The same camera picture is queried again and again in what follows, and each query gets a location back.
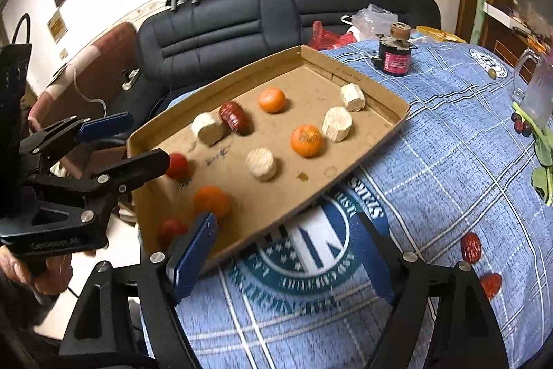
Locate black cylinder with pink label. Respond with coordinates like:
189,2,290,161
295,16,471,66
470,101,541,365
372,23,418,76

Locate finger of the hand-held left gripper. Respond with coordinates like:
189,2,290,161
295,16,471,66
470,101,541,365
25,148,172,202
19,112,135,176

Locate small red tomato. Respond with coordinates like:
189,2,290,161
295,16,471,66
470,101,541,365
158,219,189,249

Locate maroon armchair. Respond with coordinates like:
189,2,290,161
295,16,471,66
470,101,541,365
26,21,143,128

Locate red plastic bag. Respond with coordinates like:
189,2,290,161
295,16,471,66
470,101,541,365
308,21,359,51

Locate person's left hand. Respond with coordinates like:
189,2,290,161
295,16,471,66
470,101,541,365
0,243,74,298

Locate white cable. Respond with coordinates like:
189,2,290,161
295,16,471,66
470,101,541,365
71,66,109,114

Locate blue plaid tablecloth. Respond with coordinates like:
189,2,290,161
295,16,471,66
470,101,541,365
140,36,553,369

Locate yellow wall sticker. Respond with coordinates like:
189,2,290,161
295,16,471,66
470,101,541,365
47,8,67,45

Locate beige sugarcane chunk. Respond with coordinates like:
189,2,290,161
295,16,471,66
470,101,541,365
322,106,353,142
246,148,278,182
191,112,229,147
340,83,367,112

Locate green leaves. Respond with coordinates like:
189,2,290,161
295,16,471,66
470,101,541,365
512,101,553,207

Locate orange tangerine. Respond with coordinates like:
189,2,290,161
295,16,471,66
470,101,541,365
258,87,287,113
290,124,324,159
193,186,233,221

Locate black bag with metal clasp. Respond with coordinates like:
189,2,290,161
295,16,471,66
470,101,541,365
106,68,167,123

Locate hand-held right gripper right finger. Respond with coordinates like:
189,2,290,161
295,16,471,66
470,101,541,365
349,211,510,369

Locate shallow cardboard box tray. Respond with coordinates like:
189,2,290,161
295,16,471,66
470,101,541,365
126,44,411,275

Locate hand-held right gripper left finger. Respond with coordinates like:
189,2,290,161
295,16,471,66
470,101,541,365
58,211,219,369

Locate clear plastic bag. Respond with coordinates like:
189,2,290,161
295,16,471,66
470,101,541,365
351,3,400,43

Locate black leather sofa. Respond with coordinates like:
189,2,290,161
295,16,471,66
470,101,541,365
108,0,441,128

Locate black cable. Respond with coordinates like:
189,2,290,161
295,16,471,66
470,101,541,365
11,12,33,45

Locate clear glass mug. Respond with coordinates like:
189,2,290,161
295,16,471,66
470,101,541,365
512,49,553,125

